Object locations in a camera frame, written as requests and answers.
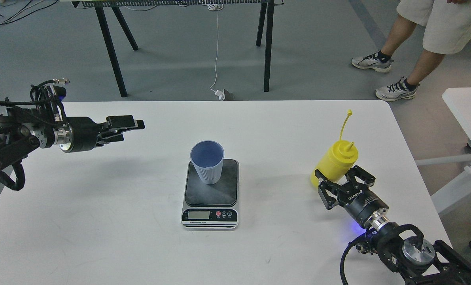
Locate white hanging cable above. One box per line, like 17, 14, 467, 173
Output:
208, 3, 225, 93

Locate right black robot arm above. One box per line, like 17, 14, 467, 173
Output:
315, 165, 471, 285

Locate yellow squeeze bottle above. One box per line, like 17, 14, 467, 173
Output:
310, 109, 359, 187

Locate person in beige shorts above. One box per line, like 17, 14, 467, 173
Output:
351, 0, 471, 102

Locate digital kitchen scale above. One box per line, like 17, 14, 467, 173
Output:
181, 159, 240, 230

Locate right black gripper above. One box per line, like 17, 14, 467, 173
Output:
314, 165, 389, 229

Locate floor cables bundle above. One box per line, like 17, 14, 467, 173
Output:
0, 0, 60, 29

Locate black trestle table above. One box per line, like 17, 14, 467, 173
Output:
64, 0, 287, 99

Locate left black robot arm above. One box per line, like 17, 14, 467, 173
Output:
0, 79, 145, 191

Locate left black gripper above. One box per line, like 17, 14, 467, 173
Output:
54, 115, 145, 153

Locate blue plastic cup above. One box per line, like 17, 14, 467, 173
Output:
190, 141, 225, 184

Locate white power adapter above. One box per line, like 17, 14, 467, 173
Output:
215, 89, 235, 101

